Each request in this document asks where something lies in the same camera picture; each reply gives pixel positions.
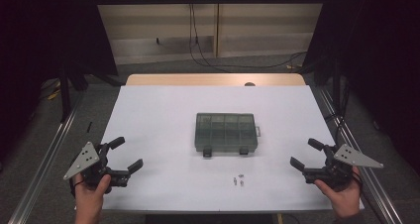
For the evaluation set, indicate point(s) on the white table cover sheet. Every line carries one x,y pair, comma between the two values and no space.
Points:
165,125

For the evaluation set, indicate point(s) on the black horizontal frame bar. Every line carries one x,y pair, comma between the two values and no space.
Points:
211,0

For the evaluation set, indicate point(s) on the aluminium frame rail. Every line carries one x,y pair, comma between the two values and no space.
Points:
43,164
369,184

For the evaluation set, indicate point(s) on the small black stick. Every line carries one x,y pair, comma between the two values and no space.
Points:
89,127

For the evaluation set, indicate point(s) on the black stand post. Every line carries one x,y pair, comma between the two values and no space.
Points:
65,95
336,88

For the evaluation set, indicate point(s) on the gold vertical metal strip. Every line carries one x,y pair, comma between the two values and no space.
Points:
217,29

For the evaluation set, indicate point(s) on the yellow floor tape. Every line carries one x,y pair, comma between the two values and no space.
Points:
292,66
54,93

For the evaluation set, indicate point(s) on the black curtain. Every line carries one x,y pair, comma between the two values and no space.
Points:
39,35
379,52

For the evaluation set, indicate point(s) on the person's left hand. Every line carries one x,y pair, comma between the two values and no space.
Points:
89,199

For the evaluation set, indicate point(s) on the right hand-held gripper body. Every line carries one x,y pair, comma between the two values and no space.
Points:
340,171

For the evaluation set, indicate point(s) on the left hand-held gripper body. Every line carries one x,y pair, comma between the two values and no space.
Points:
89,164

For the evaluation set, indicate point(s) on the smoky clear plastic compartment box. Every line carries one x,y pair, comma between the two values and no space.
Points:
225,131

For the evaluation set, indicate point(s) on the person's right hand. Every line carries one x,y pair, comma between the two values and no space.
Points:
346,197

